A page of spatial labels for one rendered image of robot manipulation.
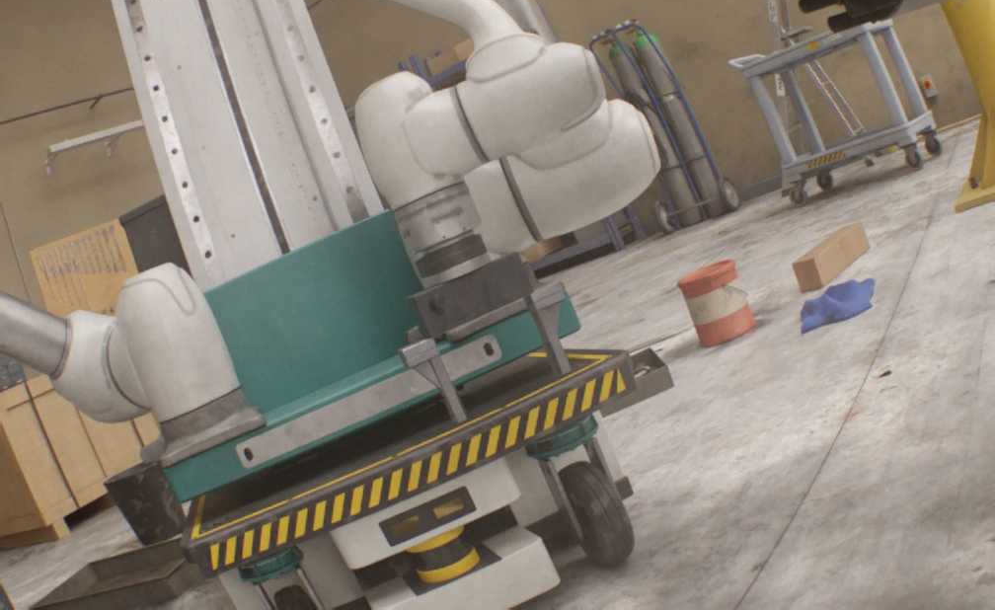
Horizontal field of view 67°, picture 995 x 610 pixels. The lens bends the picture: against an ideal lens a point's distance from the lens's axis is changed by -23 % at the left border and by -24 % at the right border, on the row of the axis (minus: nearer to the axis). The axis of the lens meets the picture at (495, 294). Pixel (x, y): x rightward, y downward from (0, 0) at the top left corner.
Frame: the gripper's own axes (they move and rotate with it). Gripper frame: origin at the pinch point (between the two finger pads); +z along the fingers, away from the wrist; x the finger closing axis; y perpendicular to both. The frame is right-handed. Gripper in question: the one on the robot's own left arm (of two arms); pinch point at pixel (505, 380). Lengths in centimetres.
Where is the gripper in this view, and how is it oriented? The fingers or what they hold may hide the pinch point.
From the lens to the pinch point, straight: 111.7
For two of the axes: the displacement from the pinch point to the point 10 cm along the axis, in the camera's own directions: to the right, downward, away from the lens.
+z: 3.9, 9.2, 0.7
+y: 2.7, -0.4, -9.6
